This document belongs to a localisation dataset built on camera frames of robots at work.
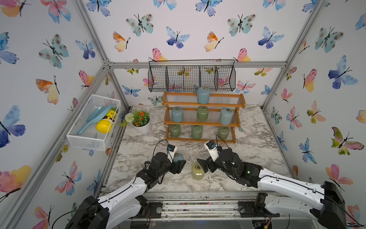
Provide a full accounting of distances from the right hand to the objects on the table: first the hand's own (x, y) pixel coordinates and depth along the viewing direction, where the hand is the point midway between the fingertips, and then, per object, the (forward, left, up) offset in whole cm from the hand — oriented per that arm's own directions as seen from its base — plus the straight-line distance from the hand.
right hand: (205, 153), depth 74 cm
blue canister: (0, +15, -7) cm, 16 cm away
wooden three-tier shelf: (+24, -5, 0) cm, 25 cm away
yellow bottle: (+6, +49, +12) cm, 51 cm away
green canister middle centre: (+26, +1, +2) cm, 27 cm away
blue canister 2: (+28, +2, +15) cm, 31 cm away
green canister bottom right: (+21, -13, -11) cm, 27 cm away
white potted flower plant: (+24, +42, -6) cm, 49 cm away
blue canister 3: (+23, +17, +3) cm, 29 cm away
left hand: (+1, +13, -11) cm, 17 cm away
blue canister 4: (+24, -13, +2) cm, 27 cm away
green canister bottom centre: (+21, +4, -12) cm, 25 cm away
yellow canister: (-7, +3, -11) cm, 13 cm away
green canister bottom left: (+21, +19, -11) cm, 30 cm away
